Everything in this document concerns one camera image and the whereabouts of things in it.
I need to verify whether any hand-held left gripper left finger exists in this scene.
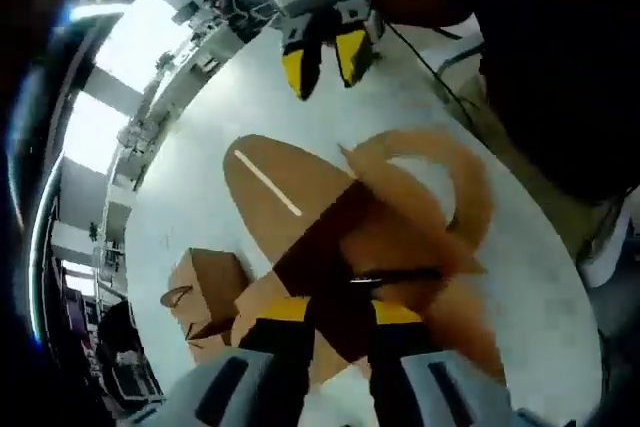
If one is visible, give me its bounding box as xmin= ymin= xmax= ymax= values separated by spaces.
xmin=134 ymin=296 xmax=314 ymax=427

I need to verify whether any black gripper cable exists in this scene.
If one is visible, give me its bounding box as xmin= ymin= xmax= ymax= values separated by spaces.
xmin=383 ymin=21 xmax=484 ymax=129

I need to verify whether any brown paper box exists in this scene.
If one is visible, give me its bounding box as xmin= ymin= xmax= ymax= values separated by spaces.
xmin=159 ymin=246 xmax=251 ymax=366
xmin=222 ymin=127 xmax=507 ymax=393

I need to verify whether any long ceiling light strip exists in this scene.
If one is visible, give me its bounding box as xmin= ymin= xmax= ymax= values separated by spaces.
xmin=28 ymin=161 xmax=67 ymax=344

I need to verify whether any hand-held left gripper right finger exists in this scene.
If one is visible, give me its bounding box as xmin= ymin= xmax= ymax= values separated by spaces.
xmin=368 ymin=301 xmax=556 ymax=427

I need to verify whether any person's white shoe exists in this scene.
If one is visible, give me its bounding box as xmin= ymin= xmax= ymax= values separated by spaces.
xmin=576 ymin=199 xmax=639 ymax=289

